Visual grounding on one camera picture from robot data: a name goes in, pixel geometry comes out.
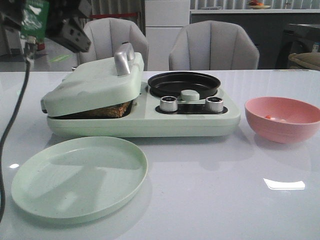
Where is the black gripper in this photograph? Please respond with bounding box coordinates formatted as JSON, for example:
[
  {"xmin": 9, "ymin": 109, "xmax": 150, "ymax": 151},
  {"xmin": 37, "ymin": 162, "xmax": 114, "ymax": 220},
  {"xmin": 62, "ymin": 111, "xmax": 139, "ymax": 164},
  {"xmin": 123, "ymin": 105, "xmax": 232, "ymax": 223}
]
[{"xmin": 0, "ymin": 0, "xmax": 92, "ymax": 53}]

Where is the bread slice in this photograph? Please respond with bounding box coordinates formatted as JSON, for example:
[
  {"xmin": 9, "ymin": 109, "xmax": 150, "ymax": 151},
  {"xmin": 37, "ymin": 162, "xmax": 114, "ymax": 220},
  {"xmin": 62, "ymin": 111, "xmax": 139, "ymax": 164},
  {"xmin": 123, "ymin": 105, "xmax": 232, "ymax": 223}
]
[{"xmin": 80, "ymin": 101, "xmax": 132, "ymax": 118}]

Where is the pink plastic bowl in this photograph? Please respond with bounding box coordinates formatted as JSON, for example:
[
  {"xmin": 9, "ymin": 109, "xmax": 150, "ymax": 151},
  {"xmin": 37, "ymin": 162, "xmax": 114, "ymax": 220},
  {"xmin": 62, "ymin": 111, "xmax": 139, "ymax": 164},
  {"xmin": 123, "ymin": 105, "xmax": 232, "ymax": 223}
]
[{"xmin": 245, "ymin": 96, "xmax": 320, "ymax": 144}]

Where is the mint green breakfast maker base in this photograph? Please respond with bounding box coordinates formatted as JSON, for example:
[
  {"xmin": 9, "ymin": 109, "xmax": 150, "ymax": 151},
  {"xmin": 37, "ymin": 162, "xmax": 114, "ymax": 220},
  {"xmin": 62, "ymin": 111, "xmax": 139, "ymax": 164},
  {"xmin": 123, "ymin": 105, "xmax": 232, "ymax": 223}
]
[{"xmin": 47, "ymin": 80, "xmax": 241, "ymax": 138}]

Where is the red barrier belt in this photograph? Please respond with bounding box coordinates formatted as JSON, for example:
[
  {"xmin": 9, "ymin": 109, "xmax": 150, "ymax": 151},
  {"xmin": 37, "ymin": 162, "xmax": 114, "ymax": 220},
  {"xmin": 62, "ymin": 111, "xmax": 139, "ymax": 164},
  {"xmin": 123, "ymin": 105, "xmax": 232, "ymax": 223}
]
[{"xmin": 89, "ymin": 12, "xmax": 140, "ymax": 19}]

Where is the left grey upholstered chair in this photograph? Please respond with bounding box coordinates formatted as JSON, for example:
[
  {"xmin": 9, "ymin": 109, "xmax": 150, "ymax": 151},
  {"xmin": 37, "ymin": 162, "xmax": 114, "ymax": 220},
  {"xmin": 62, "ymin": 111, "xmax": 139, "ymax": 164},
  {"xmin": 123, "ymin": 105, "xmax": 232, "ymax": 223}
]
[{"xmin": 78, "ymin": 17, "xmax": 149, "ymax": 71}]

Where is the grey upholstered chair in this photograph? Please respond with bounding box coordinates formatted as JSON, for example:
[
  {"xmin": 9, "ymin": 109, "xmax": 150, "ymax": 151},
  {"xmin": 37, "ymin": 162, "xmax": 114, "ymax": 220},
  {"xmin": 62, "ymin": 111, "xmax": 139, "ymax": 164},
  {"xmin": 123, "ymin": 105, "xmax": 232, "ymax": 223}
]
[
  {"xmin": 78, "ymin": 17, "xmax": 149, "ymax": 71},
  {"xmin": 168, "ymin": 20, "xmax": 260, "ymax": 71}
]

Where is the white refrigerator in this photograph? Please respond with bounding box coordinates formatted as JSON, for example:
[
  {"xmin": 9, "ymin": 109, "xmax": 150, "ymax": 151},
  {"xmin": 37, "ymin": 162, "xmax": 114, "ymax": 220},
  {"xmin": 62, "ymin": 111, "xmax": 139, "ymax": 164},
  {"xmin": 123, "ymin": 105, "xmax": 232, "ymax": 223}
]
[{"xmin": 144, "ymin": 0, "xmax": 190, "ymax": 71}]

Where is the black round frying pan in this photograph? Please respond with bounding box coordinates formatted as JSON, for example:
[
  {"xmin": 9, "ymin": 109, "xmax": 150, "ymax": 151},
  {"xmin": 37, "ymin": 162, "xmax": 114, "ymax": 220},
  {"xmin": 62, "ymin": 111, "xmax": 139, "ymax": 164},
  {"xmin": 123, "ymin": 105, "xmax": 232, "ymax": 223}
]
[{"xmin": 147, "ymin": 71, "xmax": 221, "ymax": 99}]

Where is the left silver control knob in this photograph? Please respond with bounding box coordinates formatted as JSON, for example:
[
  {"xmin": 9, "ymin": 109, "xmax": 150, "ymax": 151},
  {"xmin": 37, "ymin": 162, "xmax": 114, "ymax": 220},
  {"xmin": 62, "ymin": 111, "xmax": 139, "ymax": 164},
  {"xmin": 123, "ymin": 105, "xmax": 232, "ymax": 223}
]
[{"xmin": 159, "ymin": 96, "xmax": 178, "ymax": 113}]

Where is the silver control knob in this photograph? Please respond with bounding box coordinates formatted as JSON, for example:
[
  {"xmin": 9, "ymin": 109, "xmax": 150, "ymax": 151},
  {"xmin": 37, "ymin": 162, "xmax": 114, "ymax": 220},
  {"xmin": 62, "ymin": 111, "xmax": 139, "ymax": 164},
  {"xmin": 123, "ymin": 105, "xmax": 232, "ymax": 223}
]
[
  {"xmin": 159, "ymin": 96, "xmax": 178, "ymax": 113},
  {"xmin": 204, "ymin": 96, "xmax": 224, "ymax": 113}
]

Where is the right grey upholstered chair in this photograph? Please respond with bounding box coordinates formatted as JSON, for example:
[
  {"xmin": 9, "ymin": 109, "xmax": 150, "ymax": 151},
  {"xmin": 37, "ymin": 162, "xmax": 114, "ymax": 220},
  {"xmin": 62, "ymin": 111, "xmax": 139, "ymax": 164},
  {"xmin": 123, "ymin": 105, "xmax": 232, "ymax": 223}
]
[{"xmin": 168, "ymin": 20, "xmax": 260, "ymax": 71}]

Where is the mint green round plate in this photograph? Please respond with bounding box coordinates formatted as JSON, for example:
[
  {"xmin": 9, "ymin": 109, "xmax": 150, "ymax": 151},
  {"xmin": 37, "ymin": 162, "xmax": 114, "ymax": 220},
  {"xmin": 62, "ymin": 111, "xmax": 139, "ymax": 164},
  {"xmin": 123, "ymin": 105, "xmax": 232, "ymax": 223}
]
[{"xmin": 11, "ymin": 136, "xmax": 148, "ymax": 224}]

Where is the right silver control knob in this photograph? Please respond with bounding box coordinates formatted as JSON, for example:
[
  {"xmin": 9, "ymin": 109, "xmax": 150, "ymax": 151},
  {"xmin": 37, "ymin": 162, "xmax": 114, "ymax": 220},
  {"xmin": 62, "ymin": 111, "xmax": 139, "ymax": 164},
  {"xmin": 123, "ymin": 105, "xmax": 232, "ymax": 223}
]
[{"xmin": 204, "ymin": 96, "xmax": 224, "ymax": 113}]

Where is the fruit plate on counter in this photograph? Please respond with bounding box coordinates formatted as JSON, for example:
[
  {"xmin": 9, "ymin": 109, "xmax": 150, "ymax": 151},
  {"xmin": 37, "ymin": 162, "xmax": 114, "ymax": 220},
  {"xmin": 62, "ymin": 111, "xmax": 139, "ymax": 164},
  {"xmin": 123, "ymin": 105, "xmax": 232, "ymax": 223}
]
[{"xmin": 247, "ymin": 0, "xmax": 271, "ymax": 10}]

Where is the grey kitchen counter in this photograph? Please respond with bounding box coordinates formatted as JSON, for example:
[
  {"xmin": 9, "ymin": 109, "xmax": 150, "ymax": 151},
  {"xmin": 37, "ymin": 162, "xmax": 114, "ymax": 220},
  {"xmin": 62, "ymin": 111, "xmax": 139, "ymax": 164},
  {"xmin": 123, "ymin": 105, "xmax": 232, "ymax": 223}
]
[{"xmin": 190, "ymin": 9, "xmax": 320, "ymax": 69}]

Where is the dark grey washing machine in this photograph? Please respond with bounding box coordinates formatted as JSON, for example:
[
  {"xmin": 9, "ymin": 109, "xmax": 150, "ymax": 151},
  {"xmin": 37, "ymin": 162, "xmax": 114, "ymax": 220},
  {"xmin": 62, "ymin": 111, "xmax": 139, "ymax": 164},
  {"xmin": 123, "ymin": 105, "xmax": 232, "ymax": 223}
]
[{"xmin": 275, "ymin": 24, "xmax": 320, "ymax": 70}]

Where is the beige sofa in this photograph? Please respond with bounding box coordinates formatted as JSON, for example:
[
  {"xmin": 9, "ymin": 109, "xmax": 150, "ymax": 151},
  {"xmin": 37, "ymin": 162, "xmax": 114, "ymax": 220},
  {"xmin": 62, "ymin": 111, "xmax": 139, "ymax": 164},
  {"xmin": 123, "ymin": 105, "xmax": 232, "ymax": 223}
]
[{"xmin": 288, "ymin": 52, "xmax": 320, "ymax": 71}]

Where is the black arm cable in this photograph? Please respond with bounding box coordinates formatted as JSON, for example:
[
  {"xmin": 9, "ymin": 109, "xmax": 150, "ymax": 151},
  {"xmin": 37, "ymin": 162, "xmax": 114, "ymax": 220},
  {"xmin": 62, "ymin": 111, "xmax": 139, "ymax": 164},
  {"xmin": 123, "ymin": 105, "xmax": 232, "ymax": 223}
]
[{"xmin": 0, "ymin": 42, "xmax": 38, "ymax": 221}]

